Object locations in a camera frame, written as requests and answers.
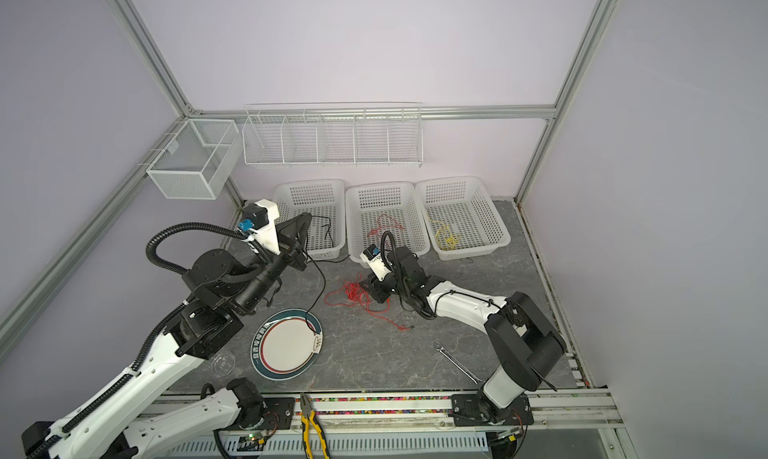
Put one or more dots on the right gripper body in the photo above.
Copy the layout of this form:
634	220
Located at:
390	287

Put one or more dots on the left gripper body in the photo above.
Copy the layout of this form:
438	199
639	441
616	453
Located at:
264	275

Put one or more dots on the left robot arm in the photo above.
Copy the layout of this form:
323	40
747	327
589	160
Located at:
107	426

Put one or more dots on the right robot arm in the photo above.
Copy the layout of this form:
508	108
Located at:
526	343

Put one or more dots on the middle white plastic basket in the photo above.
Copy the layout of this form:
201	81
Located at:
372	210

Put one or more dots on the white plastic basket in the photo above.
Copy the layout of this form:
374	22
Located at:
324	200
461	218
372	210

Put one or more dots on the right white plastic basket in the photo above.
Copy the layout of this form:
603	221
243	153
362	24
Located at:
461	218

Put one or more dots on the silver wrench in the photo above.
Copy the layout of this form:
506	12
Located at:
453	360

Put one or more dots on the clear drinking glass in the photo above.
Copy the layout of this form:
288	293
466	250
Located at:
223	363

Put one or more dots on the green rimmed white plate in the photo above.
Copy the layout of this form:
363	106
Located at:
286	344

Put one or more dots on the left white plastic basket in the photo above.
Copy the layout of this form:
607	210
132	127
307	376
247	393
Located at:
324	200

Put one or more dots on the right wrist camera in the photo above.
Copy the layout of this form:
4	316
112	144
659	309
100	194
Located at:
374	259

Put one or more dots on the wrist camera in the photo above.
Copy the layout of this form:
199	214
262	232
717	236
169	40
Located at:
258	225
374	259

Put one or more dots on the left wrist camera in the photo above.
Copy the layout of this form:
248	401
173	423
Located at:
258	225

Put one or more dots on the white mesh wall box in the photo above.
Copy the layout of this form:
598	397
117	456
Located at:
198	159

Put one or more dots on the white wire wall shelf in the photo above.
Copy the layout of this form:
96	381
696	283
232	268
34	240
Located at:
333	134

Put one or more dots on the yellow handled pliers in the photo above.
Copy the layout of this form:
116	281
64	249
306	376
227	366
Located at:
310	425

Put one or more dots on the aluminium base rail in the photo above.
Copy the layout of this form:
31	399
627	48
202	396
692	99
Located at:
433	411

